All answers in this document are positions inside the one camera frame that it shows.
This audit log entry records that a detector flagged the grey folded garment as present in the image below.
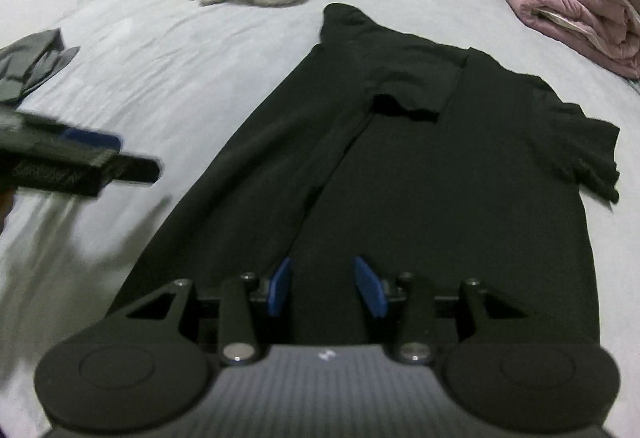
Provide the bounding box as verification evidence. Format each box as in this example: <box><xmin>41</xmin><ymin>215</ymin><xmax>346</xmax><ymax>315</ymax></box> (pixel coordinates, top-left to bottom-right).
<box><xmin>1</xmin><ymin>28</ymin><xmax>80</xmax><ymax>107</ymax></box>

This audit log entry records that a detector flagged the person left hand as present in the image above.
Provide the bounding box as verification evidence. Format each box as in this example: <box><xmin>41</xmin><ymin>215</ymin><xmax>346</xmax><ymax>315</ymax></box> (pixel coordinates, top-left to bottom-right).
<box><xmin>0</xmin><ymin>190</ymin><xmax>15</xmax><ymax>233</ymax></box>

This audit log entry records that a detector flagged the black t-shirt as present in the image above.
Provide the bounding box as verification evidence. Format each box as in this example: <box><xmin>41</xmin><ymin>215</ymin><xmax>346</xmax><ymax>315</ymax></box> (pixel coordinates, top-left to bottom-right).
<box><xmin>113</xmin><ymin>4</ymin><xmax>618</xmax><ymax>346</ymax></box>

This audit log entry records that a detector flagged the pink rolled quilt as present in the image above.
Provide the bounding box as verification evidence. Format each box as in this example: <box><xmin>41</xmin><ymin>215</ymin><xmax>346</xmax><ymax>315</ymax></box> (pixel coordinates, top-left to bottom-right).
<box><xmin>506</xmin><ymin>0</ymin><xmax>639</xmax><ymax>80</ymax></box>

